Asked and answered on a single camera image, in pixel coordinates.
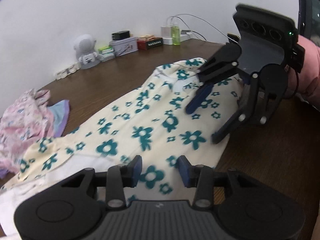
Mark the blue purple garment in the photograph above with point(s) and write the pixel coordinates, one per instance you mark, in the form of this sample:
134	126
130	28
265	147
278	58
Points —
60	112

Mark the pink sleeve forearm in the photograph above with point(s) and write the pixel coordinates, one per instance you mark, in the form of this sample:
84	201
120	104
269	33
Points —
309	76

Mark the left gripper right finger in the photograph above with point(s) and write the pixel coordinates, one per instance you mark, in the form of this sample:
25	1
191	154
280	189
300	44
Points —
199	177

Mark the black small box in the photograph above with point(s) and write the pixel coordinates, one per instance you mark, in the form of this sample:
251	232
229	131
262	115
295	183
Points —
121	35

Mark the pink floral garment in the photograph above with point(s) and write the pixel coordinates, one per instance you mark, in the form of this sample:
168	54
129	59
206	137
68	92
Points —
24	122

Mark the white astronaut robot figurine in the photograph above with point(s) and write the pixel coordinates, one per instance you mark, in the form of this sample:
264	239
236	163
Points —
84	46

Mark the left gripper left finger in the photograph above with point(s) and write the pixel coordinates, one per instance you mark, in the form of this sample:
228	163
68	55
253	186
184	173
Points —
119	177

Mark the cream green-flower garment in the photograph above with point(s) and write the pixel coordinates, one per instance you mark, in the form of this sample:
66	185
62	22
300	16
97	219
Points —
149	121

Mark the green spray bottle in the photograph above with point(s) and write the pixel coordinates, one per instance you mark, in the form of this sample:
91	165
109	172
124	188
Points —
175	32

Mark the white power strip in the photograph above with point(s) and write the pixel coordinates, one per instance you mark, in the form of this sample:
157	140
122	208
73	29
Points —
183	37

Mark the red dark label box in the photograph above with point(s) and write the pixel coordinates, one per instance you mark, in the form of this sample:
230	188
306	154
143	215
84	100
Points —
147	42

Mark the white charger block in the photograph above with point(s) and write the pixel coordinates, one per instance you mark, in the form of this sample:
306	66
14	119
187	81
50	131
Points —
166	32

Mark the white small connectors row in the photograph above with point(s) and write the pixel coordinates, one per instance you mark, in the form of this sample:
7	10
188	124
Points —
66	72

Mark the green white small boxes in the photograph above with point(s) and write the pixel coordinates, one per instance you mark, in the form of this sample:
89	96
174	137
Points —
106	53

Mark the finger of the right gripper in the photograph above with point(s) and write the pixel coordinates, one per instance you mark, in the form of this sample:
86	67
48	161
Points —
246	108
199	97

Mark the grey tin box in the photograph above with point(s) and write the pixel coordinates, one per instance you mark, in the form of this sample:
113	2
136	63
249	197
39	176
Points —
125	46

